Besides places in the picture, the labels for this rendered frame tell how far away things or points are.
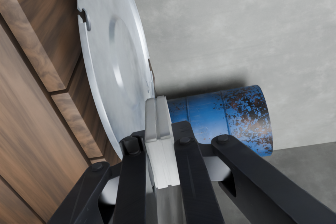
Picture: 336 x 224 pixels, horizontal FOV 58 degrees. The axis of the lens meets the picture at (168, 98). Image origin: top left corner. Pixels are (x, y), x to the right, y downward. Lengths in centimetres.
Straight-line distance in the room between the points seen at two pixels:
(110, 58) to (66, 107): 9
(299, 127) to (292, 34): 121
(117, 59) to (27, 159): 15
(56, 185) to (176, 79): 240
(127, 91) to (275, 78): 260
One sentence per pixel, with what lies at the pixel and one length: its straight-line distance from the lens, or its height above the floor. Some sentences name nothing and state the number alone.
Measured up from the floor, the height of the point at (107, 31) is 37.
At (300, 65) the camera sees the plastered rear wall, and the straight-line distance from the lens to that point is 292.
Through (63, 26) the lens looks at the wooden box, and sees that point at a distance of 31.
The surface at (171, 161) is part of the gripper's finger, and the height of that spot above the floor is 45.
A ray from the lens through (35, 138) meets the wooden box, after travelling 34.
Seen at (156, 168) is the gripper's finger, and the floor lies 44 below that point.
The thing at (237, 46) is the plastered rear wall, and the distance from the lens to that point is 261.
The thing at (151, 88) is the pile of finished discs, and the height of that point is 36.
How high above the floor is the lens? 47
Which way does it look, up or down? 8 degrees down
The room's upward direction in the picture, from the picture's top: 80 degrees clockwise
